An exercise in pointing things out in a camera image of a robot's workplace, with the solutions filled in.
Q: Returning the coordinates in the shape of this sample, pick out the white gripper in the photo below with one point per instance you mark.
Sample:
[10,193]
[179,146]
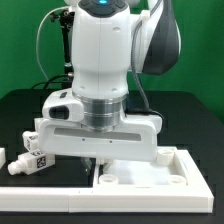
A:
[134,138]

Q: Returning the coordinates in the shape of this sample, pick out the white square tabletop part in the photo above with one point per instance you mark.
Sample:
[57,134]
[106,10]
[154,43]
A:
[164,170]

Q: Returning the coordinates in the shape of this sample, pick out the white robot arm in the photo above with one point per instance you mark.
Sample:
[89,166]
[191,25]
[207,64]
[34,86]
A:
[89,119]

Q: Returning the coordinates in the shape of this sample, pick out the white block at left edge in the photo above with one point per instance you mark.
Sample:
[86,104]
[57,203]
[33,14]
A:
[2,157]

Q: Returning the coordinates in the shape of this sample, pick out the white L-shaped obstacle fence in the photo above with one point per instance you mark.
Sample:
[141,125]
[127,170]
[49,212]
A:
[195,197]

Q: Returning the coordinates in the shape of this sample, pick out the green backdrop curtain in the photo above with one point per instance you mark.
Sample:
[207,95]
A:
[31,50]

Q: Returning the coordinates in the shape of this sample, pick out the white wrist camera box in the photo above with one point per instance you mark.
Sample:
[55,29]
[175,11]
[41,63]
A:
[62,105]

